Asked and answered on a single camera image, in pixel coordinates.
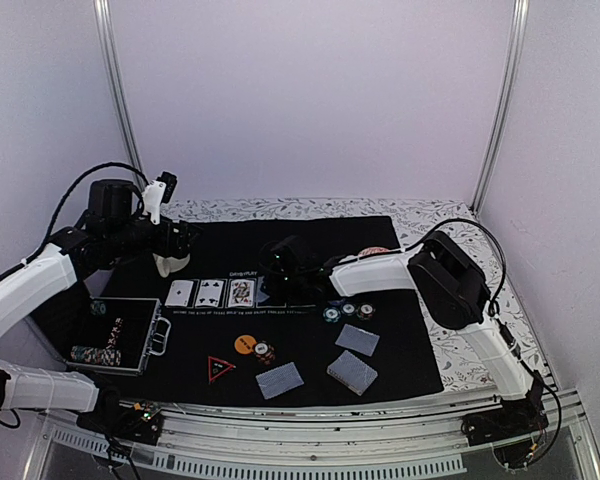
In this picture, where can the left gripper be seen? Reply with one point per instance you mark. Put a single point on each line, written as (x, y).
(181, 247)

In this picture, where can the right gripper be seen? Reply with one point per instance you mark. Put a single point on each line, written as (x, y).
(269, 286)

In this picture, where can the face down burn card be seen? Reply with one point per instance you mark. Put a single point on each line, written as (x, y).
(262, 300)

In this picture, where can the queen face card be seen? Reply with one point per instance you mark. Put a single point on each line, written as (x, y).
(241, 293)

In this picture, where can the blue fifty poker chip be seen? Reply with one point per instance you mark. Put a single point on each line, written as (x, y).
(348, 309)

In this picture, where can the four of clubs card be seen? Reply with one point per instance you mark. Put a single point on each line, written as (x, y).
(209, 293)

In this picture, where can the red black chip stack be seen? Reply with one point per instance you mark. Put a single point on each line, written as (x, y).
(264, 352)

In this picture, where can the orange big blind button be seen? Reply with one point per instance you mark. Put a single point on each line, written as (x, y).
(245, 344)

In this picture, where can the blue green poker chip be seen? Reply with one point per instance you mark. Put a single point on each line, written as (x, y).
(365, 311)

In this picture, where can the dealt cards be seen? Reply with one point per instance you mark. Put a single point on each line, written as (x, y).
(279, 380)
(358, 340)

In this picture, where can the face up community card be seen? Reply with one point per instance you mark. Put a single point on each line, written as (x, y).
(179, 293)

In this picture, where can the triangular all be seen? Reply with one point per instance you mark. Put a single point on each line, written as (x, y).
(217, 368)

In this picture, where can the blue playing card deck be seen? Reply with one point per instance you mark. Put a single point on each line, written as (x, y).
(352, 372)

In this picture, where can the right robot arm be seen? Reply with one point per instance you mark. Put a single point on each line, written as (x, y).
(452, 286)

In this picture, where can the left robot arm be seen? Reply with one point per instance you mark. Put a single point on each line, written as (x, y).
(59, 265)

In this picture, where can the black poker felt mat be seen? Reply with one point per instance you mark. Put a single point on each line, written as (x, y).
(275, 353)

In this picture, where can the cream ceramic mug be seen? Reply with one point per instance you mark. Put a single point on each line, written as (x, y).
(168, 265)

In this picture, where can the upper poker chip row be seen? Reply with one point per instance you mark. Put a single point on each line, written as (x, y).
(98, 307)

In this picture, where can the poker chip row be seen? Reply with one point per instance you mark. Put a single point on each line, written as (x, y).
(96, 356)
(98, 307)

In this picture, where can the red patterned bowl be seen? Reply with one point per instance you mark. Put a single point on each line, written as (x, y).
(377, 250)

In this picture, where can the aluminium poker chip case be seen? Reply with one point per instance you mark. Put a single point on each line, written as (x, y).
(134, 326)

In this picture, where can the lower poker chip row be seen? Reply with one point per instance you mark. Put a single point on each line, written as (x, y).
(96, 356)

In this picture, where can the floral patterned tablecloth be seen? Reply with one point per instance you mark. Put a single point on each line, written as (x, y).
(411, 220)

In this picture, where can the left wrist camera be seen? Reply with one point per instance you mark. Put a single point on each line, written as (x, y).
(156, 193)

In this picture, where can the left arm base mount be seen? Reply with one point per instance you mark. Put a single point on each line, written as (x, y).
(142, 422)

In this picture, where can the left aluminium frame post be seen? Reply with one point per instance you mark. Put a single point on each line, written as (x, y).
(105, 31)

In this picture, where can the aluminium frame post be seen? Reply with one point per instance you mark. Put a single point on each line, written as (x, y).
(105, 31)
(512, 62)

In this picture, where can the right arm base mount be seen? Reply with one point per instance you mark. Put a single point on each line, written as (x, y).
(511, 419)

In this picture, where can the right aluminium frame post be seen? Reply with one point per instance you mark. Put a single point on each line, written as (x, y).
(512, 62)

